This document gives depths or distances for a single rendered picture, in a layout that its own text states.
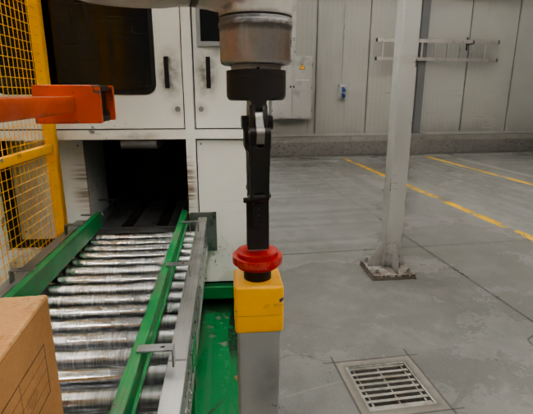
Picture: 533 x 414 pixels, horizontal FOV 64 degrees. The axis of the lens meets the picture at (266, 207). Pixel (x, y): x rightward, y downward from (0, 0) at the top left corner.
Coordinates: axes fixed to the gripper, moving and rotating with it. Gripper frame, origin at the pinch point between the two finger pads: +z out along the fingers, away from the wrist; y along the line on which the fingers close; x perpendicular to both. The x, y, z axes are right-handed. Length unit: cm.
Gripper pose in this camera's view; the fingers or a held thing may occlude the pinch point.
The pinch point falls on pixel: (257, 223)
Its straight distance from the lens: 59.1
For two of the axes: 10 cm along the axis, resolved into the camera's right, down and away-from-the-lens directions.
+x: -10.0, 0.3, -0.9
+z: 0.0, 9.7, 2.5
